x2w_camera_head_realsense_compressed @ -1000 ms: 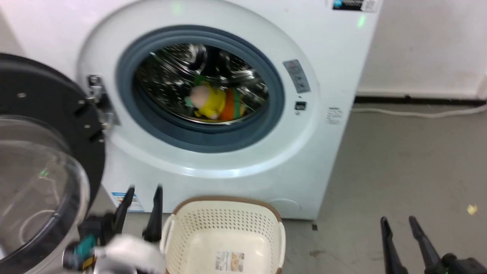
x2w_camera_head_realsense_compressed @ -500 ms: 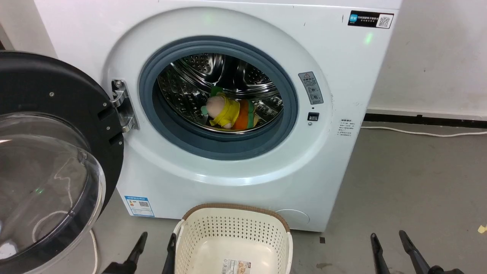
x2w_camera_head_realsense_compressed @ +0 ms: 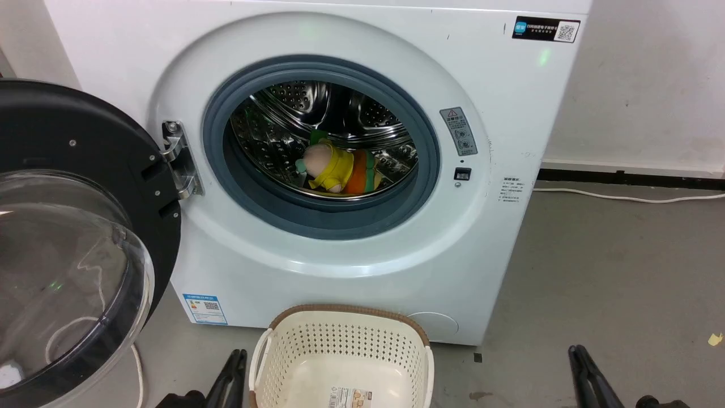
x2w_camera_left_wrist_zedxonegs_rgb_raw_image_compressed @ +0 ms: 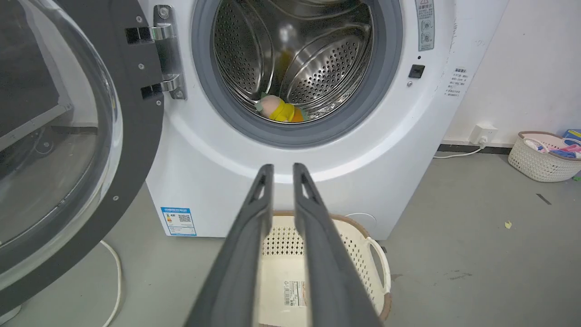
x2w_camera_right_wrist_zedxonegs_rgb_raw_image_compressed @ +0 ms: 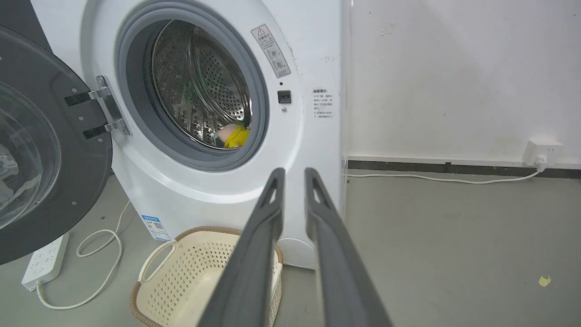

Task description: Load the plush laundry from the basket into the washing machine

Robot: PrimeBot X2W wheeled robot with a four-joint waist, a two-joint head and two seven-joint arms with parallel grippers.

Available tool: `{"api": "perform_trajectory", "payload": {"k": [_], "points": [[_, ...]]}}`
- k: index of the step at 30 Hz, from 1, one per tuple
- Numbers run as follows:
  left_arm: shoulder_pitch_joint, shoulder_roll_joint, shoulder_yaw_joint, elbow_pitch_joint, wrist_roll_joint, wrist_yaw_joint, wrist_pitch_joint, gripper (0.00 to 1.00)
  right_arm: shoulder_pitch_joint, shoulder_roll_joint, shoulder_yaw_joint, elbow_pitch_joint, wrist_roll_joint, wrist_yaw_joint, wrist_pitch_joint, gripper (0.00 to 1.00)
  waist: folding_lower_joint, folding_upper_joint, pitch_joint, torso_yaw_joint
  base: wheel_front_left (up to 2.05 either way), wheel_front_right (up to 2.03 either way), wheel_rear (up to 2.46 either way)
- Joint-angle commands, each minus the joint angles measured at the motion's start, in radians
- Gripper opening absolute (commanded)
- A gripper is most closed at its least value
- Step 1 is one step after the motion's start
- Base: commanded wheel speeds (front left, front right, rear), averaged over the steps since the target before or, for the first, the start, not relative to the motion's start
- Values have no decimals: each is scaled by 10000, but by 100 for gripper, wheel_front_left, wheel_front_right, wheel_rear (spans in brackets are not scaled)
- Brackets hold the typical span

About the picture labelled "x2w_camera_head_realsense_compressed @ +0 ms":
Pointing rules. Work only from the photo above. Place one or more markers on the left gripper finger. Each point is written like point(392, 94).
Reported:
point(240, 385)
point(225, 382)

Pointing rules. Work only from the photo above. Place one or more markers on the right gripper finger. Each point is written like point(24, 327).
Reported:
point(580, 382)
point(599, 385)

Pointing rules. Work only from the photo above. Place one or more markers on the cream perforated laundry basket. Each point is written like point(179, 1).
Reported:
point(342, 354)

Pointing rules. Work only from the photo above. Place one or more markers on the paper label inside basket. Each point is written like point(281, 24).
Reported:
point(351, 398)

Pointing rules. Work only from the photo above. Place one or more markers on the yellow orange plush doll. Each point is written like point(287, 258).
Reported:
point(340, 167)

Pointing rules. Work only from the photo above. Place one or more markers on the white front-load washing machine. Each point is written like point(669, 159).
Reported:
point(498, 102)

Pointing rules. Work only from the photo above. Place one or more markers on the blue energy label sticker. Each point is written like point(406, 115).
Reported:
point(205, 309)

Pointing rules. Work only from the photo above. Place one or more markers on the yellow paper scrap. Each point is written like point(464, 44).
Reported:
point(715, 339)

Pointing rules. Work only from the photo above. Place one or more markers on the round filter cover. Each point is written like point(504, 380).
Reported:
point(439, 324)

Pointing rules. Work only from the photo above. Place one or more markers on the grey rubber door gasket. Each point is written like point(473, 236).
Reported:
point(323, 224)

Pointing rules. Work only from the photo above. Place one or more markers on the black baseboard strip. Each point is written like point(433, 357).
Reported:
point(628, 179)

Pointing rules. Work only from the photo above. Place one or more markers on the chrome door hinge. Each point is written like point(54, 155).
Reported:
point(180, 161)

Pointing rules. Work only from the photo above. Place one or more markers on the black round washer door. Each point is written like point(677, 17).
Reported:
point(85, 147)

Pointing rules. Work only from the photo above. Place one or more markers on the grey warning sticker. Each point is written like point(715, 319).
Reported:
point(459, 131)

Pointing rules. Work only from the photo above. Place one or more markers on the stainless steel washer drum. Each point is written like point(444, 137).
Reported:
point(294, 107)

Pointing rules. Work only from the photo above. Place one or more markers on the black QR code sticker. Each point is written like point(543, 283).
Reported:
point(545, 29)

